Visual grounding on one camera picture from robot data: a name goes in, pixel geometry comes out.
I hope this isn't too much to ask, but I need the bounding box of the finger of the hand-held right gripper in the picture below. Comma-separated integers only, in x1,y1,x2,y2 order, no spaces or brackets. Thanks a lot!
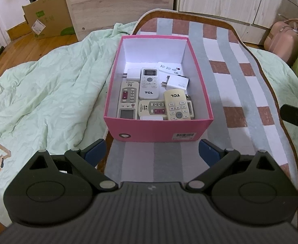
280,104,298,133

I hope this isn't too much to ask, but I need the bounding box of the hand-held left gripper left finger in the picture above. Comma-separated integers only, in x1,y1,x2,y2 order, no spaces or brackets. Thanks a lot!
27,139,119,192

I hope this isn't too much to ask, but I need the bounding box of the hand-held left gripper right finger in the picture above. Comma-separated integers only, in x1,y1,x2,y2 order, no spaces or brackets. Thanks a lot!
185,139,277,192

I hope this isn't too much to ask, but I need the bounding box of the pink cardboard box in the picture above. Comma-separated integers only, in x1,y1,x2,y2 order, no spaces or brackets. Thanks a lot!
103,36,214,143

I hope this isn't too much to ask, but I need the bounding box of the cream air conditioner remote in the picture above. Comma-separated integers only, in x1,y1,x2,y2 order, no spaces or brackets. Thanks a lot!
163,89,192,121

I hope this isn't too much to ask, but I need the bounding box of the white wall charger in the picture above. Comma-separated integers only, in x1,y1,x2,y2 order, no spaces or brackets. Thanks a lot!
139,115,165,121
122,69,141,82

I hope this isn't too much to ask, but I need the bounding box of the cream remote with red panel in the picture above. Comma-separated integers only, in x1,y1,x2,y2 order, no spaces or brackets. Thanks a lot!
117,81,140,119
137,100,195,120

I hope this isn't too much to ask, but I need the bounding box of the white power adapter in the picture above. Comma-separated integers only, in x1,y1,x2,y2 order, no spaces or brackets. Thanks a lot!
165,75,190,91

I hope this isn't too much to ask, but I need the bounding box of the white air conditioner remote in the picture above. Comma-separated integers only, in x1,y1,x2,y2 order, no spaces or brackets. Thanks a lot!
138,67,160,100

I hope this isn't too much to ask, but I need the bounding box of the thin white card remote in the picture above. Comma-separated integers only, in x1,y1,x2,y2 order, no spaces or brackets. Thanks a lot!
157,61,184,77

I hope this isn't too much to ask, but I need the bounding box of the striped mat with brown border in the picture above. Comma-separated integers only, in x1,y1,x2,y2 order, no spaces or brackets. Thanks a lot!
98,8,298,204

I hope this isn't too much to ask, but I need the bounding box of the pink suitcase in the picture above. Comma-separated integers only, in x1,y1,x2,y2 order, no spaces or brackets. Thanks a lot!
263,18,298,66

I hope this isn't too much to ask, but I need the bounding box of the light green blanket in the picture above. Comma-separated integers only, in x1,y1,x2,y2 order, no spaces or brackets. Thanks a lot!
0,22,298,234

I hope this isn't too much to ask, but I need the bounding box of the white cabinet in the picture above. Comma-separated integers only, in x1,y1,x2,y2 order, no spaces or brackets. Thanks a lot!
176,0,298,46

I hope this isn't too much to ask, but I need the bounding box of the brown cardboard box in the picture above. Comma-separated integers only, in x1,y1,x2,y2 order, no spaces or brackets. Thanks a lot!
22,0,76,40

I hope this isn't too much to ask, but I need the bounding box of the light wooden wardrobe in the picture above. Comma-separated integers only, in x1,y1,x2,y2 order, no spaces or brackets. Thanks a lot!
61,0,176,42

